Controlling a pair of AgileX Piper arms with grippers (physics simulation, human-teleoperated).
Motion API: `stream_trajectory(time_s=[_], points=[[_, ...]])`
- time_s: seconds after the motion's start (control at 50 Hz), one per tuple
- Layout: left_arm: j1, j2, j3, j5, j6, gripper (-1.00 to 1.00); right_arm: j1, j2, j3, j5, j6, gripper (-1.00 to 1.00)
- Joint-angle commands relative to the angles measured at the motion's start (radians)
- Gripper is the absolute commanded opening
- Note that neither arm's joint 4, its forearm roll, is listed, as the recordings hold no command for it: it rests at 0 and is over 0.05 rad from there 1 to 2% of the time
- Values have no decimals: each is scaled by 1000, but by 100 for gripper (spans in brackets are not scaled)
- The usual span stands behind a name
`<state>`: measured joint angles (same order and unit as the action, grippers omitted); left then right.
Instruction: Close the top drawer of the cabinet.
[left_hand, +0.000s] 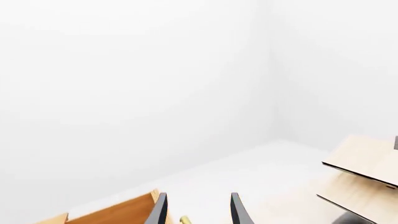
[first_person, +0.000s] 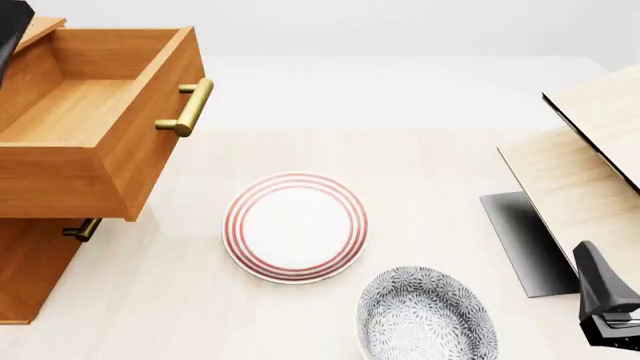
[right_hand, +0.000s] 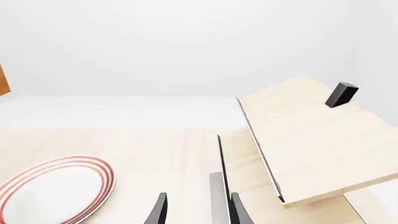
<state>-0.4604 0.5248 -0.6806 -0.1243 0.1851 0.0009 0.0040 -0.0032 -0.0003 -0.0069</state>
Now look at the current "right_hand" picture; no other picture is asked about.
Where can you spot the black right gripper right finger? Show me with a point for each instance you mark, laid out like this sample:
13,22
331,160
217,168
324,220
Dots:
238,213

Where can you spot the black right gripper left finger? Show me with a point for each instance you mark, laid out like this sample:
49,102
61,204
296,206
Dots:
158,212

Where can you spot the pale wooden drawer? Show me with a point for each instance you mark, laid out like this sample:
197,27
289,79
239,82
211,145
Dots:
248,177

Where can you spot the pale wooden cabinet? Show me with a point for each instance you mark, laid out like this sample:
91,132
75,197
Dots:
320,144

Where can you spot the white plate with red rings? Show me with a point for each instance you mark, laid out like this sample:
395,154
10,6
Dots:
53,191

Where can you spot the small black block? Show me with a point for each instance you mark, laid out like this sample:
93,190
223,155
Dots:
340,95

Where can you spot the brown wooden panel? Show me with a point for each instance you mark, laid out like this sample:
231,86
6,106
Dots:
3,81

